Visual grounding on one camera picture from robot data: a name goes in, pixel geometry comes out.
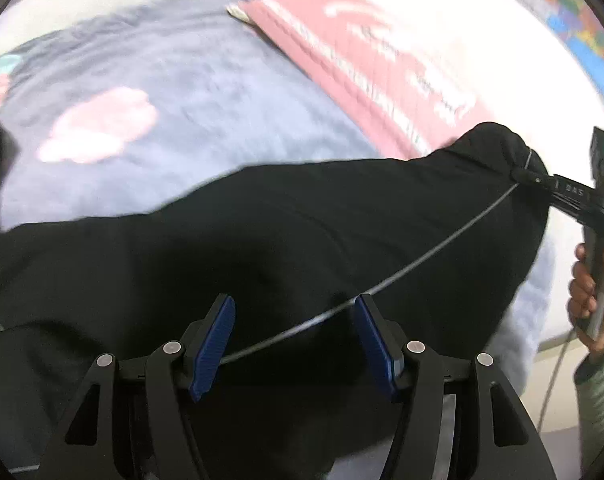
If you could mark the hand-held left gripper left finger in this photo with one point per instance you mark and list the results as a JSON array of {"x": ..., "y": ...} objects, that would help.
[{"x": 213, "y": 345}]

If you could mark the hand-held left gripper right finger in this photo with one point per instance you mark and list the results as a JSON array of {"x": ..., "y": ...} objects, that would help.
[{"x": 374, "y": 345}]

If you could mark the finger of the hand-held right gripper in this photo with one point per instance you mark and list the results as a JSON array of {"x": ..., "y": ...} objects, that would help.
[{"x": 534, "y": 179}]

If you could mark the black garment with grey piping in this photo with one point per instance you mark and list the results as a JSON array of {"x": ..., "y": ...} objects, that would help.
[{"x": 262, "y": 240}]

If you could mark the person's right hand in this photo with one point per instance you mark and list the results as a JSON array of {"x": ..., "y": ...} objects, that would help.
[{"x": 584, "y": 290}]

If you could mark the pink pillow with white print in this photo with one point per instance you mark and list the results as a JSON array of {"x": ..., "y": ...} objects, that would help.
[{"x": 371, "y": 60}]

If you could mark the grey floral blanket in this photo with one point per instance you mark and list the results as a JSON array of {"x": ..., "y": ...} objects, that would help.
[{"x": 197, "y": 85}]

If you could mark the colourful wall poster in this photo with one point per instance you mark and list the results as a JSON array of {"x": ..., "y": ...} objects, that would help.
[{"x": 576, "y": 20}]

